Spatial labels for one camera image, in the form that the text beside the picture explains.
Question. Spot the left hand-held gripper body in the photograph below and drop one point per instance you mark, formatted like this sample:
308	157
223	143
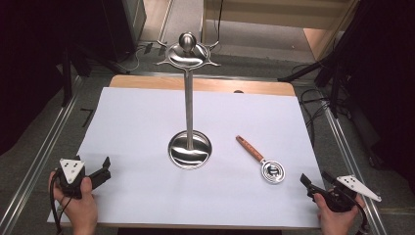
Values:
72	169

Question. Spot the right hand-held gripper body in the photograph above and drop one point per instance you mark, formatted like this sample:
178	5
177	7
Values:
339	199

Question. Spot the person's right hand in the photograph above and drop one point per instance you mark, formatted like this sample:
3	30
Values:
337	223

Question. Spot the person's left hand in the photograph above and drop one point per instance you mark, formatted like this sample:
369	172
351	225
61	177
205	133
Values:
80	212

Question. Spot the dark curtain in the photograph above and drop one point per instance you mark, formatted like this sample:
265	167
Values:
26	65
388	65

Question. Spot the steel utensil rack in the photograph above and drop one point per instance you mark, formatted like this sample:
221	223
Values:
188	107

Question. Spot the light wooden platform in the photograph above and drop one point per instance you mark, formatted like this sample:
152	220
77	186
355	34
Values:
261	13

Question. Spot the metal floor rail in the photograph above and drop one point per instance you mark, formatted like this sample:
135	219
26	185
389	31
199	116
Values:
36	163
345	153

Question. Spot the white paper sheet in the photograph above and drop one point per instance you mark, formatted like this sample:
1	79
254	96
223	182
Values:
140	124

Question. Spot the black metal stand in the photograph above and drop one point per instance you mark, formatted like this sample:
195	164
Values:
67	78
303	70

